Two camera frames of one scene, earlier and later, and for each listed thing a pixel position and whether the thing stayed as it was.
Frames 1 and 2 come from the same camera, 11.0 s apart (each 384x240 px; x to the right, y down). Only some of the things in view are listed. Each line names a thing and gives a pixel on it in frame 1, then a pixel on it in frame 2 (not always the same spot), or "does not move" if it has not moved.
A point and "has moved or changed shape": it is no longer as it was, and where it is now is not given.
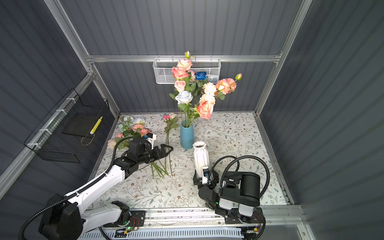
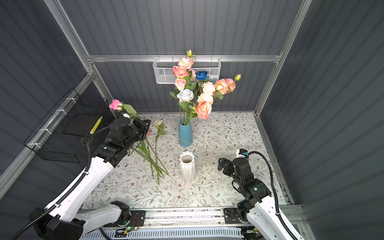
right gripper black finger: x=195 y=179 → x=228 y=166
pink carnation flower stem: x=185 y=64 does not move
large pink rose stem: x=181 y=74 does not move
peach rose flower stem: x=225 y=86 does not move
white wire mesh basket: x=162 y=69 does not move
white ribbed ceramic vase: x=201 y=157 → x=187 y=167
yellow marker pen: x=96 y=125 does not move
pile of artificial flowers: x=170 y=121 → x=155 y=161
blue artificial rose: x=199 y=77 does not move
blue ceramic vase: x=187 y=134 does not move
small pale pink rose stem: x=179 y=86 does not move
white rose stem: x=183 y=98 has moved or changed shape
